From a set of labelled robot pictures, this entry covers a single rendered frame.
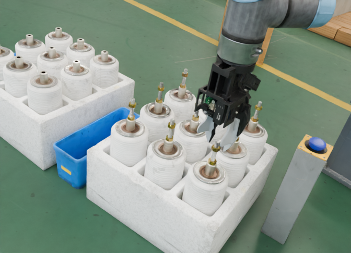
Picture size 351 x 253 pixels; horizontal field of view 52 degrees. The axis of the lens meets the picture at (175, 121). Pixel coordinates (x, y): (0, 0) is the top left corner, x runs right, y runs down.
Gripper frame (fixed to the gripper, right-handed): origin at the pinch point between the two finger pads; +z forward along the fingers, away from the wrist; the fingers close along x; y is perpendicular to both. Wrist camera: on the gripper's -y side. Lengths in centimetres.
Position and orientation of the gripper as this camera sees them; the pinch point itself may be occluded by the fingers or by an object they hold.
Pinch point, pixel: (219, 140)
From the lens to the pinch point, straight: 78.5
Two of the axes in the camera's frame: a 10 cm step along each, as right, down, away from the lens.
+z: -1.4, 8.1, 5.7
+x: 7.7, 4.5, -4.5
